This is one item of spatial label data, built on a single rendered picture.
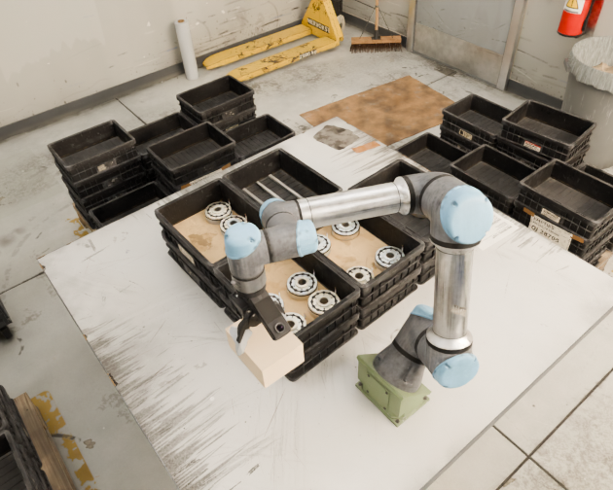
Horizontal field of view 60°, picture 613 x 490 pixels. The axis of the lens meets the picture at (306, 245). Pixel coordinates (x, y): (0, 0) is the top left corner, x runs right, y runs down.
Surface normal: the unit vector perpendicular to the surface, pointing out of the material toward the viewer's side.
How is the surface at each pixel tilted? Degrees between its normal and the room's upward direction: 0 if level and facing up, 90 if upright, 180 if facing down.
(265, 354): 0
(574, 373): 0
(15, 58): 90
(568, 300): 0
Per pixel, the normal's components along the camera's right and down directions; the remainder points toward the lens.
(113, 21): 0.63, 0.52
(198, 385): -0.04, -0.72
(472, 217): 0.25, 0.29
